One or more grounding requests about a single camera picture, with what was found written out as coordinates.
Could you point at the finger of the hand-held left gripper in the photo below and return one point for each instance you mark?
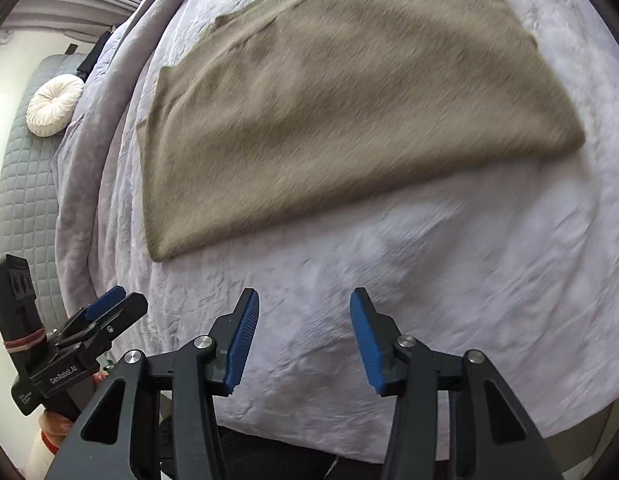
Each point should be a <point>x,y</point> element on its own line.
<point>127,310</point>
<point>107,300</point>

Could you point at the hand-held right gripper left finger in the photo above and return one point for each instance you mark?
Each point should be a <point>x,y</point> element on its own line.
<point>239,345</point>

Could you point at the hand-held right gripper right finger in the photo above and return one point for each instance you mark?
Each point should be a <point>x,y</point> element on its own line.
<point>367,345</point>

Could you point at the beige knit sweater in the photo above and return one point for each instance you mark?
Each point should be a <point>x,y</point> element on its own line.
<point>339,110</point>

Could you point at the person's left hand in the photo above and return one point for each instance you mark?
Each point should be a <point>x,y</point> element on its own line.
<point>57,425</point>

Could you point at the lavender embossed blanket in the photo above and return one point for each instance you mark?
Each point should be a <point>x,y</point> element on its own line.
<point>439,285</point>

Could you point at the grey quilted mattress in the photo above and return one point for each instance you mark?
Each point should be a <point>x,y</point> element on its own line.
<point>29,200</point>

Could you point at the person's dark pants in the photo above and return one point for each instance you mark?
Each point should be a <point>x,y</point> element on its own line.
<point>289,460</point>

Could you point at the round white pleated pillow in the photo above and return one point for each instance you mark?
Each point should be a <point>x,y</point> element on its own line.
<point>54,105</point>

